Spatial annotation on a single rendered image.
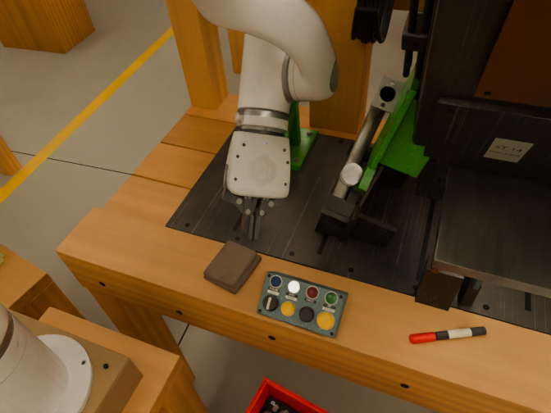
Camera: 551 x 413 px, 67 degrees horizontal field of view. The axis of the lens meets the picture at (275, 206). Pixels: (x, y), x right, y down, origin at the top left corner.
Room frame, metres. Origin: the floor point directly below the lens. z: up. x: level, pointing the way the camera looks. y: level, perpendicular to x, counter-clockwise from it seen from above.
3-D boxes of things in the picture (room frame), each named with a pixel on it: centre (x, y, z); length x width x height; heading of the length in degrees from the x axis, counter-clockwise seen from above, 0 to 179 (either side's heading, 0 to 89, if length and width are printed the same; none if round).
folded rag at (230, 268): (0.49, 0.10, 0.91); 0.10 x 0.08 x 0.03; 145
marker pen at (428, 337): (0.31, -0.27, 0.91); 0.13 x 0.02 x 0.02; 91
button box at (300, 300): (0.39, -0.03, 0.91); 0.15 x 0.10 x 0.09; 65
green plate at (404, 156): (0.56, -0.24, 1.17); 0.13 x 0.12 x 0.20; 65
